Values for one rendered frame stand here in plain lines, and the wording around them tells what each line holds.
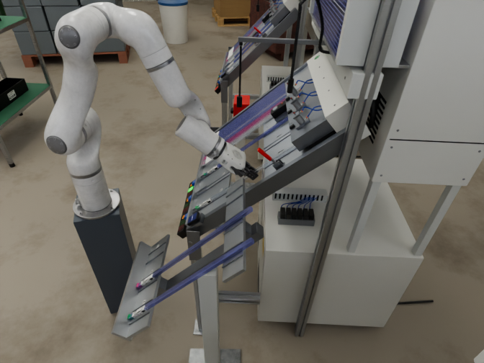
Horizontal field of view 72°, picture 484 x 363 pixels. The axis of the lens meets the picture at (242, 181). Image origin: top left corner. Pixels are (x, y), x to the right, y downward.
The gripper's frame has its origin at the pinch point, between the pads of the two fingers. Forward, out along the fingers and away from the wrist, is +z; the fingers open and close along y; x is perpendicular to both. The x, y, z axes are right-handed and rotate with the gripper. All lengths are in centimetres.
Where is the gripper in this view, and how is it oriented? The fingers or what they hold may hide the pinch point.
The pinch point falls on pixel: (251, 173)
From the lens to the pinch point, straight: 123.7
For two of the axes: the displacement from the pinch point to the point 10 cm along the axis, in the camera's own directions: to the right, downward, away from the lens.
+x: -6.4, 5.8, 5.0
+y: 0.4, -6.3, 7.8
